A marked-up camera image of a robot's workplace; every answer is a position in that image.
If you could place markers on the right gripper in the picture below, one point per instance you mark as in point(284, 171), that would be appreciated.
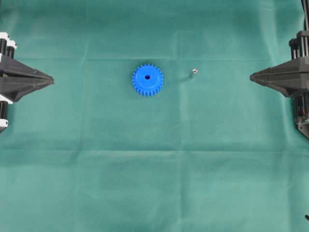
point(291, 79)

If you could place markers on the blue plastic gear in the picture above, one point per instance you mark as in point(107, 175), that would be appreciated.
point(147, 80)

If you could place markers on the green table cloth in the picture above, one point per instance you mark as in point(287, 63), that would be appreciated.
point(213, 153)

